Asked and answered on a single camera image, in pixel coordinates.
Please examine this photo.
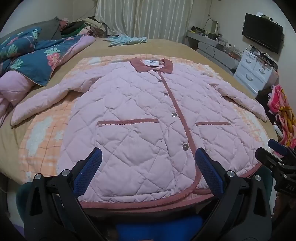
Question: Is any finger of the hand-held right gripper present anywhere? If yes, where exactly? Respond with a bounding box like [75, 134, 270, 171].
[255, 147, 287, 174]
[268, 139, 296, 161]

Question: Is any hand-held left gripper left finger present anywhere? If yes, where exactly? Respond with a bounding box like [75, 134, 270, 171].
[24, 147, 103, 241]

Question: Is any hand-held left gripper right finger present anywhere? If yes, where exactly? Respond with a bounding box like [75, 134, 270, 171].
[195, 147, 272, 241]

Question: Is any pink quilted jacket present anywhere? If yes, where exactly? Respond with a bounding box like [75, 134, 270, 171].
[10, 58, 268, 209]

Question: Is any pile of mixed clothes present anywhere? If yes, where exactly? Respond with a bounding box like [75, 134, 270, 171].
[59, 16, 109, 37]

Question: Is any pink printed towel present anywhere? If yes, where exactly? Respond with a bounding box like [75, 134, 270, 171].
[267, 85, 296, 156]

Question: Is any orange checked blanket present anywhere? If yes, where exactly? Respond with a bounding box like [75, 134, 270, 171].
[18, 54, 269, 186]

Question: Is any white drawer cabinet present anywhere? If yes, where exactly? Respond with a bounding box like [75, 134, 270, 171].
[233, 50, 279, 93]

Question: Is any black set-top box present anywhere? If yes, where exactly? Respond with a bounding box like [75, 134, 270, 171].
[255, 52, 278, 68]

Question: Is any grey dressing table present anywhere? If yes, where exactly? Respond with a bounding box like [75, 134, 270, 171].
[186, 31, 241, 76]

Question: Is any clutter of small toiletries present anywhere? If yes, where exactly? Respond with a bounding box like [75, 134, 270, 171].
[191, 25, 242, 52]

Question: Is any blue floral quilt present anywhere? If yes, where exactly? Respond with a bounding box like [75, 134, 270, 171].
[0, 27, 96, 127]

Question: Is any bed with tan cover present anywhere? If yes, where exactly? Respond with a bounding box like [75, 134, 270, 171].
[0, 37, 278, 193]

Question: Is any small table mirror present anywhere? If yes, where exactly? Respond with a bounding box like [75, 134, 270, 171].
[205, 18, 219, 35]

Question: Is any light blue garment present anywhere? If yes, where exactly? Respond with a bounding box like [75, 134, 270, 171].
[103, 34, 148, 46]

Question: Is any grey headboard cushion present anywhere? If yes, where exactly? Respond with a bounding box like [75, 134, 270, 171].
[0, 19, 63, 44]

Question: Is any white striped curtain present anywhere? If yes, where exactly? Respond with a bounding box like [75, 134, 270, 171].
[95, 0, 193, 40]

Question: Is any black wall television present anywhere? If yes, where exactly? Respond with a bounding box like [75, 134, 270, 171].
[242, 13, 284, 54]

